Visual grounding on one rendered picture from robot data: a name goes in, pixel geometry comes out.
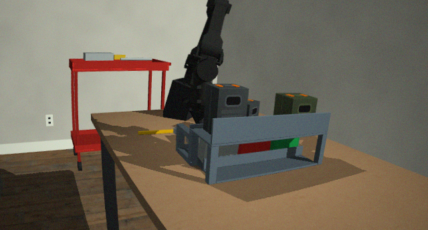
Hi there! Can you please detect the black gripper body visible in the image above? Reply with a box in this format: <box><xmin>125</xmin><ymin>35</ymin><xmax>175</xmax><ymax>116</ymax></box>
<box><xmin>183</xmin><ymin>82</ymin><xmax>213</xmax><ymax>112</ymax></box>

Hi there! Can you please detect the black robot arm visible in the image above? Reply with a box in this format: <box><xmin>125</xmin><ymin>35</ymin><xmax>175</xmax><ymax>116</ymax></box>
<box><xmin>181</xmin><ymin>0</ymin><xmax>232</xmax><ymax>86</ymax></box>

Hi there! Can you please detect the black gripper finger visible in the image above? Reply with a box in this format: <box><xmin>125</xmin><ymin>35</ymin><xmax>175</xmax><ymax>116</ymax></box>
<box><xmin>189</xmin><ymin>110</ymin><xmax>200</xmax><ymax>124</ymax></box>
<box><xmin>195</xmin><ymin>112</ymin><xmax>204</xmax><ymax>124</ymax></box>

